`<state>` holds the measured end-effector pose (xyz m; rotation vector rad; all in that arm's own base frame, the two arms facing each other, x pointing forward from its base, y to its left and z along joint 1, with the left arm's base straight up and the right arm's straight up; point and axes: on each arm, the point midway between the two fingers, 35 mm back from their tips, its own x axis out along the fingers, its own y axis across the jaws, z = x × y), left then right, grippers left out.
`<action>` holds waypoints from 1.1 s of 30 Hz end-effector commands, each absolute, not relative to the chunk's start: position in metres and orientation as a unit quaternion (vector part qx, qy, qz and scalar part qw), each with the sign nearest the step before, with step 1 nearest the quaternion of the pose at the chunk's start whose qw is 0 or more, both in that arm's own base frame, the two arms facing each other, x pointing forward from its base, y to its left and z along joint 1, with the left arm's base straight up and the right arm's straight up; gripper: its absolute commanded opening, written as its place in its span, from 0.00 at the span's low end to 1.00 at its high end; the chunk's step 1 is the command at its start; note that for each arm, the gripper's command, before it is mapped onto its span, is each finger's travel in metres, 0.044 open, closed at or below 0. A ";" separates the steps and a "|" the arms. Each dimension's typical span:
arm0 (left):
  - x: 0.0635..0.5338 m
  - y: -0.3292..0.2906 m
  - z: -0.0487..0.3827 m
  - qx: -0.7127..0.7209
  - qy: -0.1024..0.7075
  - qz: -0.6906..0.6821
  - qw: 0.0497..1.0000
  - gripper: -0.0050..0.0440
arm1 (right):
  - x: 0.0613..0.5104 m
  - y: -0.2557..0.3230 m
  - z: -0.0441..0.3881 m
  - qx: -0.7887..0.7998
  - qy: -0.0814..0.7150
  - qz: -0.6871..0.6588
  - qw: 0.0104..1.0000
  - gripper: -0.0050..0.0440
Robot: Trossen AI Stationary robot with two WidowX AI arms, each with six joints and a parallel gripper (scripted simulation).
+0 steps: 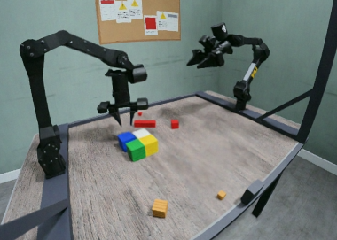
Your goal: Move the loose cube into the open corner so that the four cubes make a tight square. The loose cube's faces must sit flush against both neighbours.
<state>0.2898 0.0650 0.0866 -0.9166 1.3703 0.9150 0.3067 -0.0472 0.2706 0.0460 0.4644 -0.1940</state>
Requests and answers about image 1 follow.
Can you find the small orange cube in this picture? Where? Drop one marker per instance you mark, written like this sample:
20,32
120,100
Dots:
221,195
160,208

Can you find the white cube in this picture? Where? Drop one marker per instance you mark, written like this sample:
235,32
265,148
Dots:
140,133

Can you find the blue cube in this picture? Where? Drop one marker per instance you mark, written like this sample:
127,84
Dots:
125,138

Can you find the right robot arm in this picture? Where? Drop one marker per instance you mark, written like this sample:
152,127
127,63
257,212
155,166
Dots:
242,88

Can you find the yellow cube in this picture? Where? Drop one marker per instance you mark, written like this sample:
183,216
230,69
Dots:
151,144

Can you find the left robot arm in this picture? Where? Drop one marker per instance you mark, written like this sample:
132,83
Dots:
33,55

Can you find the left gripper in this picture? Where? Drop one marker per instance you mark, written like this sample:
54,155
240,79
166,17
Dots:
122,100

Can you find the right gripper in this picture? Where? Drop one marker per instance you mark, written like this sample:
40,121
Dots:
205,60

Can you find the green cube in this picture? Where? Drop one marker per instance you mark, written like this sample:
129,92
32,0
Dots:
136,150

